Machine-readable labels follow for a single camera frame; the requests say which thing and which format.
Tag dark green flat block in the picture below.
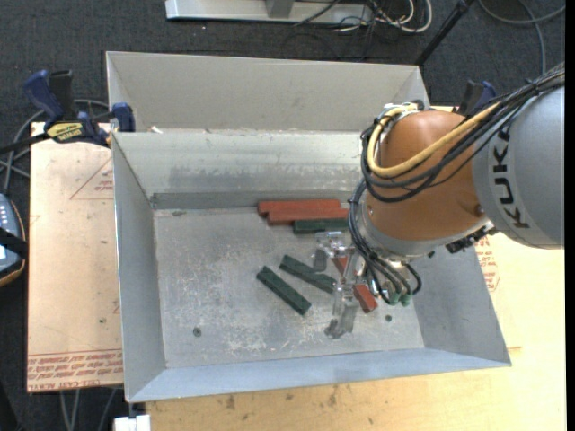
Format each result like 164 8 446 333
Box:
279 254 338 295
292 218 352 235
255 265 313 317

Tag red-brown flat block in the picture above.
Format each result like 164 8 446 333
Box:
256 198 343 217
332 255 380 314
266 207 351 227

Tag grey metal bin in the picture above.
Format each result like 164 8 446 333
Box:
105 50 513 404

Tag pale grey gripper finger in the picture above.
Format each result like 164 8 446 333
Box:
312 231 349 273
323 280 359 340

